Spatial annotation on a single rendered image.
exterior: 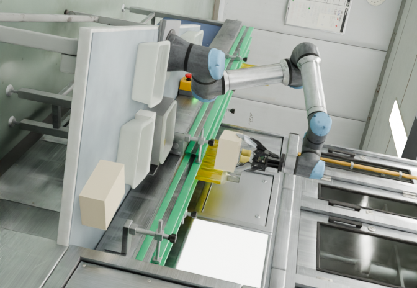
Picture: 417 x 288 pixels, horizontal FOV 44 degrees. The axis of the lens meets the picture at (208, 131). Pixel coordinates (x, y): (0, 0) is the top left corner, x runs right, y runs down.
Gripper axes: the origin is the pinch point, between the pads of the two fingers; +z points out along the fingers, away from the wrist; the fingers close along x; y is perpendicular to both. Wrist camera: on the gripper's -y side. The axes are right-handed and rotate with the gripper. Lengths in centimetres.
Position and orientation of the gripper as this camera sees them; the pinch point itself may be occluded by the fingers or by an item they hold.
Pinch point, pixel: (233, 151)
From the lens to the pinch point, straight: 204.7
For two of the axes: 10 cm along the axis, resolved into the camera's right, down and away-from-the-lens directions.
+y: -1.6, 2.0, -9.7
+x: -1.6, 9.6, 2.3
